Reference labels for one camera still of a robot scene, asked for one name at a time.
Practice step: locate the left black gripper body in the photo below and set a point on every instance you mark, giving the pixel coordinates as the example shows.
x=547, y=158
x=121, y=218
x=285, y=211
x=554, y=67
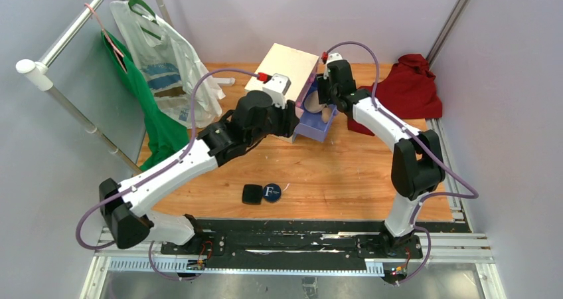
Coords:
x=280, y=121

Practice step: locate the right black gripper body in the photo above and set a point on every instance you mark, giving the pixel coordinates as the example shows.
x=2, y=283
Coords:
x=326, y=93

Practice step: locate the beige makeup sponge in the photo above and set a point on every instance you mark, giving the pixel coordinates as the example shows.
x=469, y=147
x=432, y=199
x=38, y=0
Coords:
x=326, y=114

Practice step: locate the blue purple drawer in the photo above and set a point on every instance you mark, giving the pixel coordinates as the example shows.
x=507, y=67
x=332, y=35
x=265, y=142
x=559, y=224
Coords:
x=311, y=125

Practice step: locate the white mini drawer cabinet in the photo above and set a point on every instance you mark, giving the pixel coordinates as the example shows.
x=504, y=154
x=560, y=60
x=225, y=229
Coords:
x=299, y=66

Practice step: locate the round navy compact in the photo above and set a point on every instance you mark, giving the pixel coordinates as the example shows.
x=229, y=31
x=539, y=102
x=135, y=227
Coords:
x=272, y=193

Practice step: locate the black square compact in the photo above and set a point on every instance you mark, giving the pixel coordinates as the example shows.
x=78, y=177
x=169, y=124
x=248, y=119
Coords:
x=252, y=194

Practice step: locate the round beige powder puff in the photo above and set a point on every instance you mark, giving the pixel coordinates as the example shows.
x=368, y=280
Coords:
x=312, y=104

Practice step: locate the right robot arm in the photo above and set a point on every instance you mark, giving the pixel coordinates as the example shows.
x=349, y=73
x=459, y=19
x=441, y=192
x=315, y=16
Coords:
x=416, y=155

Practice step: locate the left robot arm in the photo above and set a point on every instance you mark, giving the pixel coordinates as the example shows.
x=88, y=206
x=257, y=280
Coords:
x=129, y=214

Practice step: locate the red cloth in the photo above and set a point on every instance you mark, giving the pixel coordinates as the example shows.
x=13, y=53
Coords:
x=409, y=91

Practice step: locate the white plastic bag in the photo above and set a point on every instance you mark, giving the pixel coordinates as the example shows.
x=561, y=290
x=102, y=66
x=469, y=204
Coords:
x=171, y=67

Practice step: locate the green cloth bag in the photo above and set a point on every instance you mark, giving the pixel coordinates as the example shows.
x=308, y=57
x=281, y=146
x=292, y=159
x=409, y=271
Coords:
x=165, y=135

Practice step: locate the pink clothes hanger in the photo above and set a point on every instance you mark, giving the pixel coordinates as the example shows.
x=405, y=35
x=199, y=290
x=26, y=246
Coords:
x=116, y=51

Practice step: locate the green clothes hanger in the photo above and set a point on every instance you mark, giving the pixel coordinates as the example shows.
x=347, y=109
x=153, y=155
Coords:
x=142, y=9

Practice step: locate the metal clothes rack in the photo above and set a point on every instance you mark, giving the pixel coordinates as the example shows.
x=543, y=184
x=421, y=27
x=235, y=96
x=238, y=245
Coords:
x=38, y=136

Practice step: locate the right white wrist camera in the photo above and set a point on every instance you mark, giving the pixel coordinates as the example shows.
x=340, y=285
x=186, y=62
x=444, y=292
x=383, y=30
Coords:
x=328, y=58

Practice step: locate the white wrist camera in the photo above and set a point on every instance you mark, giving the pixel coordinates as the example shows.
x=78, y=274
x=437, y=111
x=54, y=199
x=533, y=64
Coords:
x=328, y=58
x=276, y=87

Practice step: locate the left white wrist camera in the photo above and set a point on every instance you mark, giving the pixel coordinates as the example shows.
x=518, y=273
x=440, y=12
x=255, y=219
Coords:
x=276, y=87

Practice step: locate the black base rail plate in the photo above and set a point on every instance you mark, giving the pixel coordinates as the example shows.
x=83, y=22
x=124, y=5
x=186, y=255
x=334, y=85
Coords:
x=275, y=244

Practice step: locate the aluminium frame rail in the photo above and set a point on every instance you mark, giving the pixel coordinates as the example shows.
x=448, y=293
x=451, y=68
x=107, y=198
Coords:
x=459, y=243

